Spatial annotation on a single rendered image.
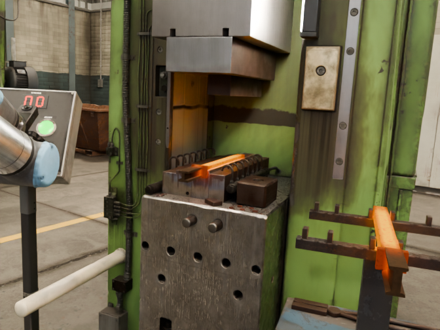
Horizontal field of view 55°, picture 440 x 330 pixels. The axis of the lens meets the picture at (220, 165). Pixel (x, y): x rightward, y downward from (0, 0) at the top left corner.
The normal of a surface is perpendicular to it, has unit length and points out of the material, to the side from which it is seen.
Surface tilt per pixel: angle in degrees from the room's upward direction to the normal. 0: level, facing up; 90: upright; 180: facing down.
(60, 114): 60
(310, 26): 90
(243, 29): 90
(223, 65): 90
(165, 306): 90
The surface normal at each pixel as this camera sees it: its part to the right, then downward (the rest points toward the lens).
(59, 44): 0.82, 0.17
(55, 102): 0.05, -0.34
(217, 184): -0.40, 0.14
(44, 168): 0.99, 0.11
